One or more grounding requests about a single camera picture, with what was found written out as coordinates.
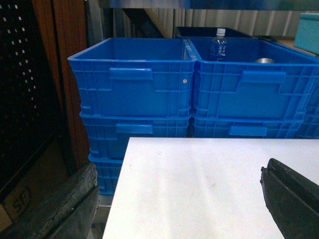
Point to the blue crate top middle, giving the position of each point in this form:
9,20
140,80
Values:
239,88

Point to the blue crate lower left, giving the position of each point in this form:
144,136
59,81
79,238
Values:
109,135

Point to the silver metal can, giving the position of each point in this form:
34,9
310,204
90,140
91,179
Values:
264,61

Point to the blue crate top right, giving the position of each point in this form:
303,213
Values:
313,105

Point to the black perforated panel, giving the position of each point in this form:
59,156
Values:
30,113

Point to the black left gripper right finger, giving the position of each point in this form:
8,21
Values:
292,200

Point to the blue crate lower right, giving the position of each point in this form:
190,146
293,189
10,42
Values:
309,128

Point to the brown wooden cabinet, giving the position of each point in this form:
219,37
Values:
63,29

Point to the blue crate lower middle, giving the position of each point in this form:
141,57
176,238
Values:
202,127

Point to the blue crate bottom left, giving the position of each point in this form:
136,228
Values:
108,171

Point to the teal box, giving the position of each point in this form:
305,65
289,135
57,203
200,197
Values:
307,36

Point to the blue crate top left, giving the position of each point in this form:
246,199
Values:
135,77

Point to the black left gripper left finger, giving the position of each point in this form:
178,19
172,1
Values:
67,213

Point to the clear water bottle white cap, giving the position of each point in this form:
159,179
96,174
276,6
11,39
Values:
218,46

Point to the blue crate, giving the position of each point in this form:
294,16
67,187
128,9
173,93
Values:
108,171
309,128
239,88
202,127
109,135
135,77
313,105

